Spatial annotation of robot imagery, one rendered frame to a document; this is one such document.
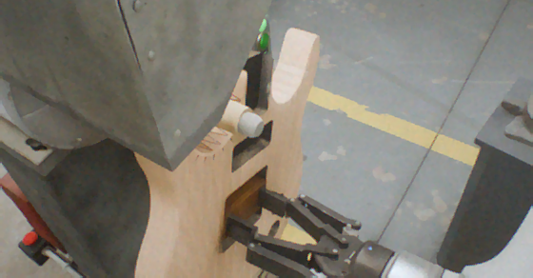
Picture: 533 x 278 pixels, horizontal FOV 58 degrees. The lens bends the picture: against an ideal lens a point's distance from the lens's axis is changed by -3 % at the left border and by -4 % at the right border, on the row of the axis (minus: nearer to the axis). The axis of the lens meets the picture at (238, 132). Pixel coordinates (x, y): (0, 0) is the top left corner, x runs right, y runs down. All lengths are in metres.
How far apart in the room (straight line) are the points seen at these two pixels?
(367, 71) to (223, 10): 2.20
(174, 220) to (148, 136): 0.27
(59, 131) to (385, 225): 1.47
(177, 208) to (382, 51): 2.15
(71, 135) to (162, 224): 0.17
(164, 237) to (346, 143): 1.63
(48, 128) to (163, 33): 0.39
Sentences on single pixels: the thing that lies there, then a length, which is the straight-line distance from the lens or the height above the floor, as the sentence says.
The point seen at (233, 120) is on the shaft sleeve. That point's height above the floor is 1.26.
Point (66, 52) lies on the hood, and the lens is 0.30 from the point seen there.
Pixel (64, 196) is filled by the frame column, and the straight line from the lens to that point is 0.93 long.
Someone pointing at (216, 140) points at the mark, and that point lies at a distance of 0.57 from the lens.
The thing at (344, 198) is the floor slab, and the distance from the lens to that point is 1.97.
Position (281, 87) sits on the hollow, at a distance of 0.70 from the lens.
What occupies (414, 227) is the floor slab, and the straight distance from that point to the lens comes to 1.94.
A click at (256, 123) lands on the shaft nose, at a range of 0.50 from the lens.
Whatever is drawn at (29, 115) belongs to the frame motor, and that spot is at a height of 1.25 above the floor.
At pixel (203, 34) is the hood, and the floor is 1.46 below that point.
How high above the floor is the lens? 1.62
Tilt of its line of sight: 47 degrees down
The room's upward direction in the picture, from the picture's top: 9 degrees counter-clockwise
